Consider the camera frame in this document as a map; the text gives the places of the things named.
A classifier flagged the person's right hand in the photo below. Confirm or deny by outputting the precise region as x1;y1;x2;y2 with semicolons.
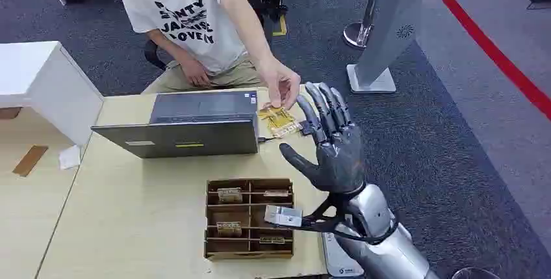
181;59;212;88

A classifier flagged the brown flat strip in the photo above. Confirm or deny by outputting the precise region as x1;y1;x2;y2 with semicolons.
12;145;49;178

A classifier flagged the chrome stanchion post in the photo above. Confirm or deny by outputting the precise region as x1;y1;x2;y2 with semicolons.
342;0;389;50

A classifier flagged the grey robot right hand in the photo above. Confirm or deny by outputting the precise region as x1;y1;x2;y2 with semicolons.
279;81;366;195

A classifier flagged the person's left hand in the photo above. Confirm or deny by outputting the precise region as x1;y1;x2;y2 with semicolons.
258;58;302;111

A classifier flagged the person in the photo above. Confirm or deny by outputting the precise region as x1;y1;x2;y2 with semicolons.
115;0;302;111

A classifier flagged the clear round glass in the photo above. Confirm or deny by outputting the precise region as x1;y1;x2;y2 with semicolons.
452;267;502;279

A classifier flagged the white cabinet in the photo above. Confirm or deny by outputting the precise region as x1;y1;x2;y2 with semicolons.
0;40;105;147

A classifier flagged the black camera bracket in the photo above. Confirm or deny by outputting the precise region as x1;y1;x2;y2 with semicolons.
301;193;399;246

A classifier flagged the wooden card box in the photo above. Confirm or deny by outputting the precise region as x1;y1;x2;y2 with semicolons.
203;178;296;261

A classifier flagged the yellow patterned card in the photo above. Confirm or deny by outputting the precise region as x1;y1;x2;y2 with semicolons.
258;105;304;139

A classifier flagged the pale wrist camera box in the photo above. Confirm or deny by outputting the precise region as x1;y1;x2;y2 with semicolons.
263;205;304;228

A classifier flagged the black chair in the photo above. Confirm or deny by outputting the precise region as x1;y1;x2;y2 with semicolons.
144;39;169;71

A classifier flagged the white paper scrap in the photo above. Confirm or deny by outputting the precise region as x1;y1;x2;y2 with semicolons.
58;144;82;170

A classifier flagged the grey sign stand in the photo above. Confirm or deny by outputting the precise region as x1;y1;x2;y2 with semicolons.
346;0;426;94

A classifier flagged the dark grey laptop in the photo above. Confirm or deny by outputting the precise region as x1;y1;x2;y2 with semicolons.
91;90;260;159

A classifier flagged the white device with logo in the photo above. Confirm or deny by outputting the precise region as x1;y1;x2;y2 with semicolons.
322;232;365;279

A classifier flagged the yellow floor marker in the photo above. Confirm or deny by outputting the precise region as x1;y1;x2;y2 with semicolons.
272;14;288;38

